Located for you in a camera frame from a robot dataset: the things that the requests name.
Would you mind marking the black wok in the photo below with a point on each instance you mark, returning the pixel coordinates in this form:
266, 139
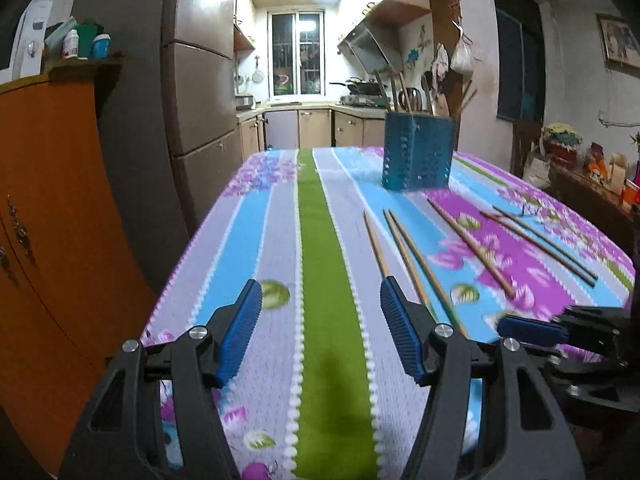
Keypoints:
360, 86

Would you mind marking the cream kitchen base cabinets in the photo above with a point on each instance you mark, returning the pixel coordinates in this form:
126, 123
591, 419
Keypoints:
310, 127

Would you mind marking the striped floral tablecloth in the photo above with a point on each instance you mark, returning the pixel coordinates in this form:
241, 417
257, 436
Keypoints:
325, 260

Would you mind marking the wooden chair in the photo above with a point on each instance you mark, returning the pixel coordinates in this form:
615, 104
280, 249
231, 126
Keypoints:
525, 147

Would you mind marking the green plastic container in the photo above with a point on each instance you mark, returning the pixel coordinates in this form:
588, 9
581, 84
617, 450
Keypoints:
89, 37

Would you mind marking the wooden side table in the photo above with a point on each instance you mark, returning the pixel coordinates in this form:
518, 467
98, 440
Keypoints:
595, 210

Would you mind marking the orange wooden cabinet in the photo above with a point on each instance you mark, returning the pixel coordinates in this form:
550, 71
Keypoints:
55, 210

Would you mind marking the dark curtained window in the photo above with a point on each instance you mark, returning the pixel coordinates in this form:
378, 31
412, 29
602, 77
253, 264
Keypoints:
517, 50

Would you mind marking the white plastic bag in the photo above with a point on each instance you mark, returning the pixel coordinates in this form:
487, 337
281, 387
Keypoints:
462, 57

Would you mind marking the framed wall picture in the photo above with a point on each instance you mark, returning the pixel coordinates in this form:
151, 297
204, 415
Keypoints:
620, 40

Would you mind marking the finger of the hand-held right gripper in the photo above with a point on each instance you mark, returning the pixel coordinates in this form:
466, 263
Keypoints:
595, 385
530, 329

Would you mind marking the steel electric kettle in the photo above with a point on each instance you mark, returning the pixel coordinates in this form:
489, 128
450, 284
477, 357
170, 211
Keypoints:
415, 100

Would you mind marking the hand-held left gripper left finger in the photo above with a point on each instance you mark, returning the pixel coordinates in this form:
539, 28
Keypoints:
240, 330

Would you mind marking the blue perforated utensil holder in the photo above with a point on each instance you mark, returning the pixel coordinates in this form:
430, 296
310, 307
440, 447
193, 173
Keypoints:
417, 155

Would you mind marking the grey refrigerator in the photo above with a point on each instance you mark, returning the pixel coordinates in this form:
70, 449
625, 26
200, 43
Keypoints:
200, 85

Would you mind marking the gas stove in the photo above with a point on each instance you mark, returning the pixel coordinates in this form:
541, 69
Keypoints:
357, 99

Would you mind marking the white bottle red label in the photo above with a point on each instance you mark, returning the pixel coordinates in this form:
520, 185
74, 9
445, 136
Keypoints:
70, 45

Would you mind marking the bunch of wooden chopsticks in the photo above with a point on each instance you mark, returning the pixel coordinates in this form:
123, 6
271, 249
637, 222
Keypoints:
471, 247

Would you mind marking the hanging cloths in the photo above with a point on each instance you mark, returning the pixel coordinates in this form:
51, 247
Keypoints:
441, 75

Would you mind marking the white microwave oven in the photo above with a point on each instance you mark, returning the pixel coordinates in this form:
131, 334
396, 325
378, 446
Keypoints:
27, 45

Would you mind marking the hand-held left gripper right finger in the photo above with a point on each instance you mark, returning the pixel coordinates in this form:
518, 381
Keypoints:
402, 335

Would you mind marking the steel range hood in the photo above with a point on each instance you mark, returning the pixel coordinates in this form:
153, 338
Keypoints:
362, 47

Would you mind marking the kitchen window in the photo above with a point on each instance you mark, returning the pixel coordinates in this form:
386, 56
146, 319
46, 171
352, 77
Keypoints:
297, 52

